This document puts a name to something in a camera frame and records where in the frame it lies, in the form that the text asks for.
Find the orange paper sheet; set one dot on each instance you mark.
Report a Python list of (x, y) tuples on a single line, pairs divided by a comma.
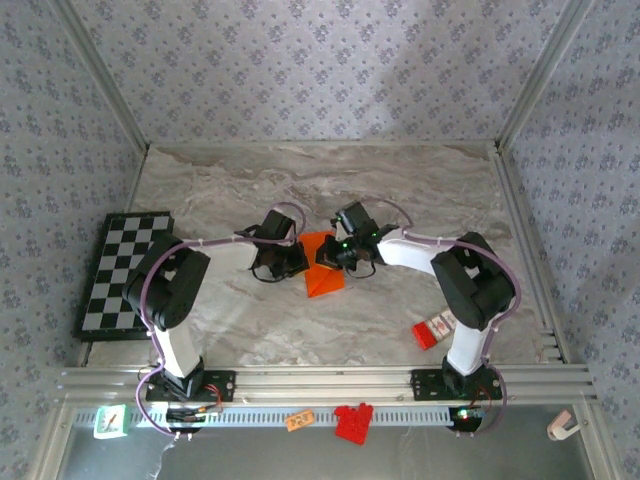
[(325, 285)]

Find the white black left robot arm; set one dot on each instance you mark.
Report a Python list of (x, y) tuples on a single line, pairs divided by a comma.
[(225, 255)]

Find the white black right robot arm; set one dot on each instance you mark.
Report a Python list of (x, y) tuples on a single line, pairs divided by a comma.
[(405, 252)]

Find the playing card box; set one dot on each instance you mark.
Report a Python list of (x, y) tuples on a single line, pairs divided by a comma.
[(444, 324)]

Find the orange paper tag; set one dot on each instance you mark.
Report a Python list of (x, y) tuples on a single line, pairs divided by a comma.
[(299, 420)]

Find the black grey chessboard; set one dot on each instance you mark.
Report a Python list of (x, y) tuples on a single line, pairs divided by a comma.
[(117, 235)]

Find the red toy brick cluster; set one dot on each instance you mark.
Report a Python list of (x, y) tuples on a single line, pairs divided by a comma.
[(354, 424)]

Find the grey metal shelf panel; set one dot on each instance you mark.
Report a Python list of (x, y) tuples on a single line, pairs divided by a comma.
[(300, 460)]

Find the green and white card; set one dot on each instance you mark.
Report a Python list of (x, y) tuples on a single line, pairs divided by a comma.
[(111, 422)]

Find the beige clip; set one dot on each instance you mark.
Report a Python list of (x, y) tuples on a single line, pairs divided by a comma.
[(561, 426)]

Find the aluminium rail beam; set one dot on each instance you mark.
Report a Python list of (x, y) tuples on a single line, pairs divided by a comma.
[(325, 385)]

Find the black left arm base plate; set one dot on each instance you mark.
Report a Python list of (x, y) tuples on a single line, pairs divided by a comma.
[(222, 386)]

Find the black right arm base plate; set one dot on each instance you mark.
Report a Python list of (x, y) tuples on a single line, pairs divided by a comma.
[(427, 385)]

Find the aluminium side rail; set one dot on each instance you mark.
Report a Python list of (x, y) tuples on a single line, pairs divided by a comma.
[(522, 225)]

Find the aluminium corner post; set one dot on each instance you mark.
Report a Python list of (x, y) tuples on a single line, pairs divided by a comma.
[(542, 75), (102, 75)]

